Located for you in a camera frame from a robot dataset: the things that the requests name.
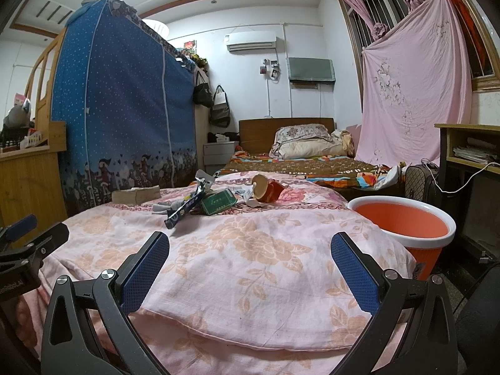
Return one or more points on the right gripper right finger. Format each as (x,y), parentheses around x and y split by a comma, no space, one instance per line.
(428,344)

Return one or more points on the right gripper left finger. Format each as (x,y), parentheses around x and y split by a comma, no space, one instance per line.
(87,329)

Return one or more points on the green cigarette pack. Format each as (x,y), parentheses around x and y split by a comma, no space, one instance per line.
(218,202)

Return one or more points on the red paper cup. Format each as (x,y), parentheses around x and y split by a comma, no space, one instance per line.
(265,189)

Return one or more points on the small blue-white sachet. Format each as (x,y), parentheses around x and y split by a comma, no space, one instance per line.
(245,195)

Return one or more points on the orange trash bucket white rim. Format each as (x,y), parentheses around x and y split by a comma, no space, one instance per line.
(424,230)

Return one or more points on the wooden shelf unit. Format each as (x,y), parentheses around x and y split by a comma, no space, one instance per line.
(30,181)

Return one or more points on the beige tissue box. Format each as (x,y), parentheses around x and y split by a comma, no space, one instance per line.
(136,196)

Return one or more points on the checked black suitcase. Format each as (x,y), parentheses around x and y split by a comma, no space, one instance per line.
(420,183)

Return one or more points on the wooden desk with shelf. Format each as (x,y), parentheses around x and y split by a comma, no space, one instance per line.
(470,190)

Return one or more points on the pink floral quilt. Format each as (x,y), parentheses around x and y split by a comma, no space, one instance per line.
(247,291)

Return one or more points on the blue fabric wardrobe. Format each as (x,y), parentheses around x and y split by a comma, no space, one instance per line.
(126,98)

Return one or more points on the colourful cartoon bed blanket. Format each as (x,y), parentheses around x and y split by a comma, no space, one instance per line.
(338,172)

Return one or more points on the stack of papers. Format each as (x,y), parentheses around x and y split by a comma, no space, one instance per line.
(475,154)

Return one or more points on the white bedside drawer cabinet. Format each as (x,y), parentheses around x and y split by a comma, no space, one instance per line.
(216,155)

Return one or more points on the floral pillow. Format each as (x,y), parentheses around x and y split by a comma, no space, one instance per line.
(310,141)

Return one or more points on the black handbag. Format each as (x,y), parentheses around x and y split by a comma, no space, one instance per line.
(201,92)

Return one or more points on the wooden headboard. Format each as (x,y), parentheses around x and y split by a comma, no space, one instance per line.
(258,135)

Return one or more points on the pink hanging sheet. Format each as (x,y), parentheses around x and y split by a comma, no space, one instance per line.
(415,77)

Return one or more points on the white air conditioner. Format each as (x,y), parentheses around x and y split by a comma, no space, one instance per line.
(250,40)

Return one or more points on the grey covered wall unit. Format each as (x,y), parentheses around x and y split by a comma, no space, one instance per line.
(310,69)

